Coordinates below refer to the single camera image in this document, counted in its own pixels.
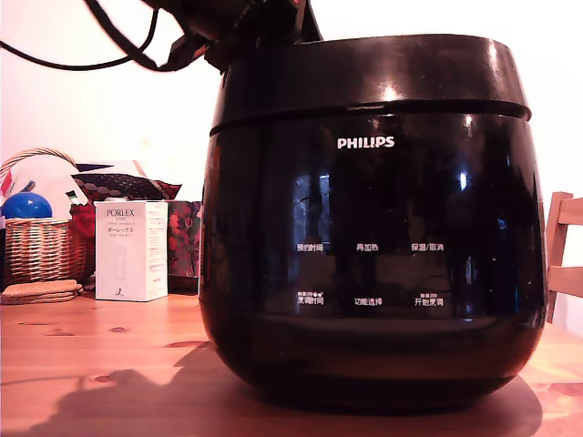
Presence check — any dark dotted cushion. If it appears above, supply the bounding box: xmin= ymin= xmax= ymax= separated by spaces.
xmin=70 ymin=172 xmax=183 ymax=202

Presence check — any black rice cooker lid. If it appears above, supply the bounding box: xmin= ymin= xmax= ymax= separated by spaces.
xmin=210 ymin=35 xmax=533 ymax=137

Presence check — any white cloth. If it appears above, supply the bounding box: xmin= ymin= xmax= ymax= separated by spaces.
xmin=10 ymin=154 xmax=87 ymax=219

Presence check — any white Porlex box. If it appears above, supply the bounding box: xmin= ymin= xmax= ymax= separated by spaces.
xmin=94 ymin=199 xmax=169 ymax=302

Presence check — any red knitted pouch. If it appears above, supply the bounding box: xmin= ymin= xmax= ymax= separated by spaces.
xmin=69 ymin=204 xmax=97 ymax=239

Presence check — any black Philips rice cooker body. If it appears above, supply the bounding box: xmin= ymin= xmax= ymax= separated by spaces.
xmin=198 ymin=111 xmax=549 ymax=404

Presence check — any blue ball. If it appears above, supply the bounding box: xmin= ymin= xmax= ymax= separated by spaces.
xmin=0 ymin=191 xmax=54 ymax=220

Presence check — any black cable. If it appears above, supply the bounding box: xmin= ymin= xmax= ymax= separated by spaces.
xmin=84 ymin=0 xmax=195 ymax=74
xmin=0 ymin=6 xmax=161 ymax=73

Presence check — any red floral bag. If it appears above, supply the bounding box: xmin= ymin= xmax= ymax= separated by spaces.
xmin=167 ymin=199 xmax=203 ymax=292

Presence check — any woven wicker basket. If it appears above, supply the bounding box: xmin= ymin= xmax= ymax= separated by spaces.
xmin=0 ymin=147 xmax=95 ymax=286

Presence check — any wooden chair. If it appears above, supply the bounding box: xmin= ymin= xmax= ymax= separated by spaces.
xmin=545 ymin=190 xmax=583 ymax=324

